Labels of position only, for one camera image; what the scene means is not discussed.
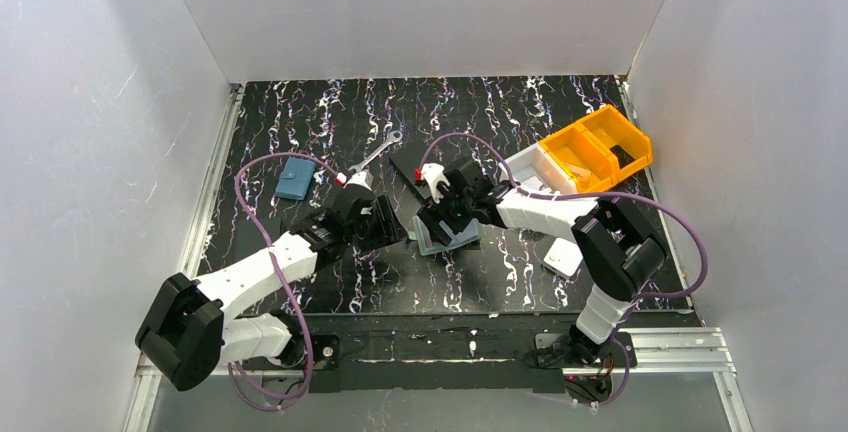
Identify green card holder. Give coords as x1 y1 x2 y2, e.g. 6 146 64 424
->
410 216 485 256

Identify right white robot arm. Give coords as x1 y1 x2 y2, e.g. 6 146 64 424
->
414 158 669 367

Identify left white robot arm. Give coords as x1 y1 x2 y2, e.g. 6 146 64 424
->
135 185 407 391

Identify blue card wallet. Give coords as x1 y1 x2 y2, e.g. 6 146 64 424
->
274 157 316 201

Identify black square plate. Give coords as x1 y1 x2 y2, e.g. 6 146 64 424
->
389 145 431 203

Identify white plastic bin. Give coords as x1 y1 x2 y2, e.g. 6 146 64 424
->
505 143 577 195

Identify silver wrench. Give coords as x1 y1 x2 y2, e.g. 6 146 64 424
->
350 130 403 174

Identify white square box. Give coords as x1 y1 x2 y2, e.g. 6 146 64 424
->
542 238 583 278

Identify orange plastic bin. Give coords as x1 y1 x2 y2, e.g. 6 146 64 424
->
577 105 654 190
539 125 618 193

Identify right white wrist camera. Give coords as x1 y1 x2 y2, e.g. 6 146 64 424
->
415 163 450 204

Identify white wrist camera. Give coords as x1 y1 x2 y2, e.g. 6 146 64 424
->
337 170 375 201
415 163 450 204

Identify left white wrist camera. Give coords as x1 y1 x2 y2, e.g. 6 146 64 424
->
337 170 375 201

